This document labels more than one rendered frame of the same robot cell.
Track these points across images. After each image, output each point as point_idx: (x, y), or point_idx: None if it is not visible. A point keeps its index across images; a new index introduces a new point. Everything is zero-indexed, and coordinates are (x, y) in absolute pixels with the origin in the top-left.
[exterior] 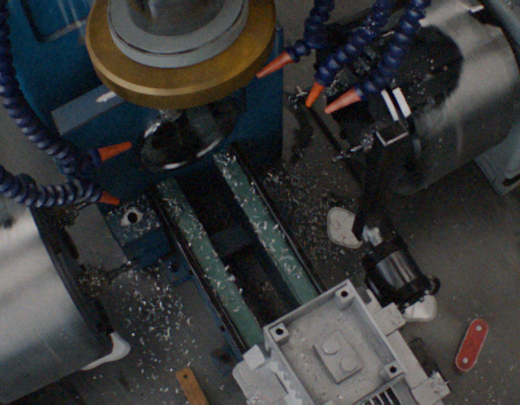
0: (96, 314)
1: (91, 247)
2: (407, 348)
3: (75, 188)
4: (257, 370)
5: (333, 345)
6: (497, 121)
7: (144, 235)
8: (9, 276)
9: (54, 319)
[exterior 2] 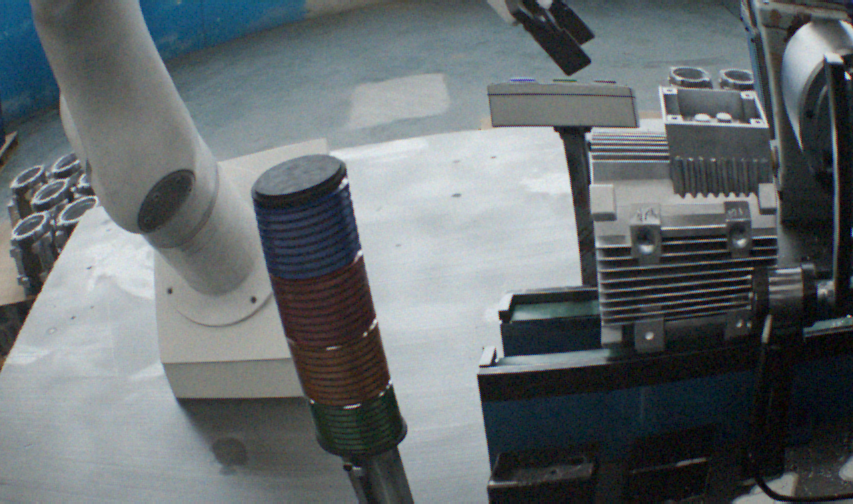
0: (823, 125)
1: None
2: (703, 225)
3: None
4: None
5: (722, 116)
6: None
7: None
8: (830, 39)
9: (807, 64)
